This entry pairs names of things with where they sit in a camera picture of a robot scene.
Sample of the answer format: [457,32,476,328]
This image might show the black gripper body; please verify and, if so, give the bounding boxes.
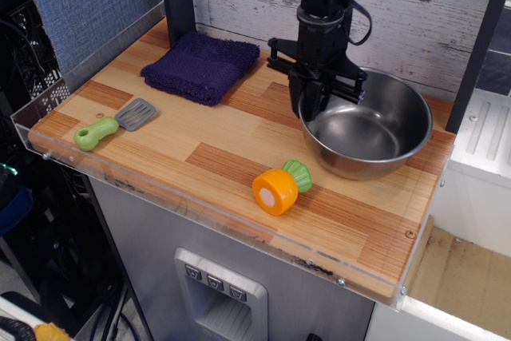
[268,13,367,104]

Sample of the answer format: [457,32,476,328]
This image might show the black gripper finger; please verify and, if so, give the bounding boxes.
[288,69,309,117]
[303,81,331,121]

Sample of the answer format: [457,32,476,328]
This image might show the stainless steel bowl pot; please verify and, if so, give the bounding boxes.
[300,68,433,180]

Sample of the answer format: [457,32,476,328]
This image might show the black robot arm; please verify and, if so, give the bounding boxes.
[268,0,368,121]

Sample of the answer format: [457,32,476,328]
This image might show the purple terry cloth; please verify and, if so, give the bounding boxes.
[141,32,260,106]

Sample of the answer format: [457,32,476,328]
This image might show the orange toy carrot piece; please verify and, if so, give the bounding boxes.
[252,160,312,216]

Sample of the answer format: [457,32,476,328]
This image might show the clear acrylic table guard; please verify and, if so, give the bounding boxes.
[14,8,454,305]

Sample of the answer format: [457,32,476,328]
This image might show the blue fabric panel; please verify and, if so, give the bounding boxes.
[18,0,165,74]

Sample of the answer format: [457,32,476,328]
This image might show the grey toy fridge cabinet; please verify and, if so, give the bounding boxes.
[92,180,374,340]

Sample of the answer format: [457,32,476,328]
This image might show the silver ice dispenser panel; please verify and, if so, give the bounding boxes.
[174,248,268,340]

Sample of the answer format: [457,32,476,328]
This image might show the white toy sink unit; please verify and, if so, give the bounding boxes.
[366,89,510,340]

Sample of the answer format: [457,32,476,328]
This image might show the black plastic crate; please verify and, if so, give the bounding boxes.
[1,1,61,98]

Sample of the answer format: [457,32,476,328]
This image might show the yellow object bottom left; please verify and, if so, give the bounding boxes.
[34,323,71,341]

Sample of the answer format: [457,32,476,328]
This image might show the dark grey right post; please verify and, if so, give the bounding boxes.
[446,0,505,133]

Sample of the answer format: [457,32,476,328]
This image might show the toy spatula green handle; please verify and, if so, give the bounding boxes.
[73,98,156,152]

